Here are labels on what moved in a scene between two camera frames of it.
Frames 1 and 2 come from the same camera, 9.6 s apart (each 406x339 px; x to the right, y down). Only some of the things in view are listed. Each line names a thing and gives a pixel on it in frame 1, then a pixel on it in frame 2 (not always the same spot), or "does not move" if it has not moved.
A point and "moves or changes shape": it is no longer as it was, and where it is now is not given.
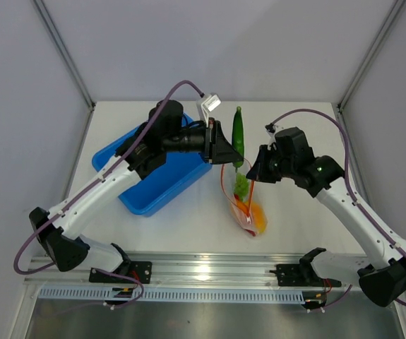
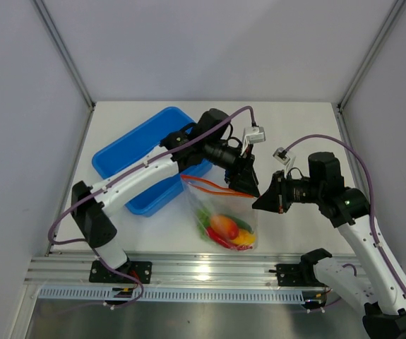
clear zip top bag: [239, 186] moves or changes shape
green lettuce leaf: [241, 186] moves or changes shape
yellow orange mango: [260, 218] -> [244, 237]
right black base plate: [301, 275] does not move
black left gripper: [217, 150] -> [241, 177]
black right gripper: [258, 171] -> [276, 198]
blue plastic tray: [179, 169] does not move
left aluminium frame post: [72, 63] does not move
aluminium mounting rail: [171, 270] does not move
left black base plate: [141, 270] does not move
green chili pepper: [238, 136] -> [240, 223]
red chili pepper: [251, 232] -> [215, 237]
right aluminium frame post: [339, 106] does not move
